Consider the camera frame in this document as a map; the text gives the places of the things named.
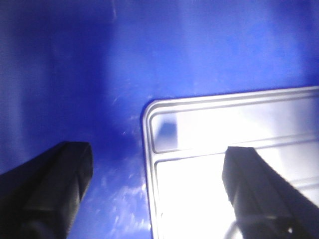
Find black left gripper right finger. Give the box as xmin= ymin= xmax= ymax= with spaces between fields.
xmin=222 ymin=147 xmax=319 ymax=239

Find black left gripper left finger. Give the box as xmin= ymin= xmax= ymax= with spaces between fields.
xmin=0 ymin=141 xmax=93 ymax=239

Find small silver ribbed tray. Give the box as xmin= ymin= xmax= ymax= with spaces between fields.
xmin=141 ymin=86 xmax=319 ymax=239

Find large blue plastic box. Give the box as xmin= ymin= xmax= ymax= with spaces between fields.
xmin=0 ymin=0 xmax=319 ymax=239

